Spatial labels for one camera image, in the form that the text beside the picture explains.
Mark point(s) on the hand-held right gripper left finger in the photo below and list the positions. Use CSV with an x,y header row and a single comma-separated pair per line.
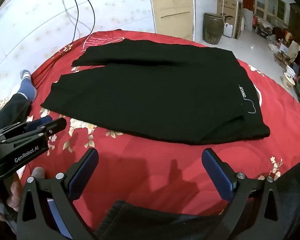
x,y
82,175

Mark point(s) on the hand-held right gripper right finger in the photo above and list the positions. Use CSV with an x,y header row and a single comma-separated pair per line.
x,y
220,177

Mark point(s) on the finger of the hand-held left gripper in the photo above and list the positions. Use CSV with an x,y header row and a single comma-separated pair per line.
x,y
41,121
56,126

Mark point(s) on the black pants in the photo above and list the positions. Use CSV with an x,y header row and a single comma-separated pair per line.
x,y
152,92

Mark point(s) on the person's left hand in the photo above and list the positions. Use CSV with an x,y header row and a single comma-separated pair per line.
x,y
15,192

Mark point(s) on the person's dark trouser leg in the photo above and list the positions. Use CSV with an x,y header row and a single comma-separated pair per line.
x,y
12,112

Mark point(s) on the person's foot in blue sock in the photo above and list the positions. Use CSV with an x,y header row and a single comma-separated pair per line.
x,y
27,87

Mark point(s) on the red floral blanket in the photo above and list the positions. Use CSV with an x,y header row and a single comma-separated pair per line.
x,y
140,165

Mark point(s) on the dark stitched cloth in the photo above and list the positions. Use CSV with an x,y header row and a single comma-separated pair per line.
x,y
160,222

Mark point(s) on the dark fleece cloth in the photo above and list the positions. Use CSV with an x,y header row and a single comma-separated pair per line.
x,y
295,205

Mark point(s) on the white patterned bowl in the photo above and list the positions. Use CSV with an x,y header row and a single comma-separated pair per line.
x,y
288,81

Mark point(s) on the stack of white bowls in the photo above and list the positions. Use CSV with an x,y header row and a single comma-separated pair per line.
x,y
292,70

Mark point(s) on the white plastic jug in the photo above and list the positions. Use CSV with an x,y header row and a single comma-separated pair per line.
x,y
228,31

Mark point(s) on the brown ceramic jar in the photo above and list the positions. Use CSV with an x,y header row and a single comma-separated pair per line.
x,y
212,30

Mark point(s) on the brown cardboard piece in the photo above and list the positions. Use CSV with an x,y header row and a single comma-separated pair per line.
x,y
295,48

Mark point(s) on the white leaning board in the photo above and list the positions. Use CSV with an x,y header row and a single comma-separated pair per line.
x,y
247,18

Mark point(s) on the brown cardboard panel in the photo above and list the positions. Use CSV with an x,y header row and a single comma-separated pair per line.
x,y
172,10

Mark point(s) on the large cardboard box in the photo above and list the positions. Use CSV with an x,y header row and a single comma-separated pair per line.
x,y
230,12

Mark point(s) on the window with wooden frame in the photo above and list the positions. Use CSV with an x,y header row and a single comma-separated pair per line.
x,y
270,5

